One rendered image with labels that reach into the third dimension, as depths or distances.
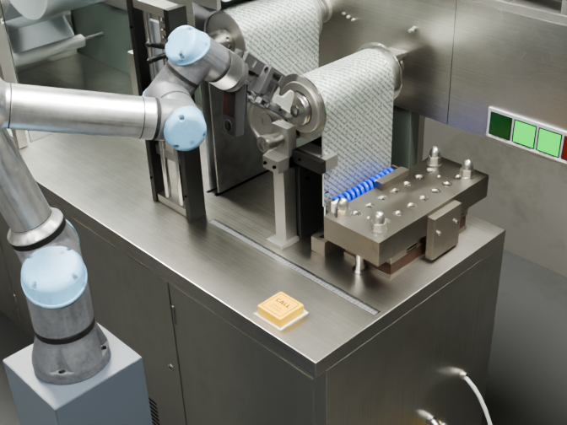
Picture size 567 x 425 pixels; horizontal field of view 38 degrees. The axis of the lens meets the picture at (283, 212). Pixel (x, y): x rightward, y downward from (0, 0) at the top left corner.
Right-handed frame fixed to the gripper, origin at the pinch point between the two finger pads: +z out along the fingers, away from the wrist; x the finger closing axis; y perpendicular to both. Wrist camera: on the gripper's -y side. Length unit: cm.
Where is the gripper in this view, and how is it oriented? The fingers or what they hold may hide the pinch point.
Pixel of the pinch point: (283, 116)
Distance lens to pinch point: 181.9
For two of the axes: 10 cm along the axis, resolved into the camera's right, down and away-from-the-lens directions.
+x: -7.0, -3.6, 6.2
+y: 4.3, -9.0, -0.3
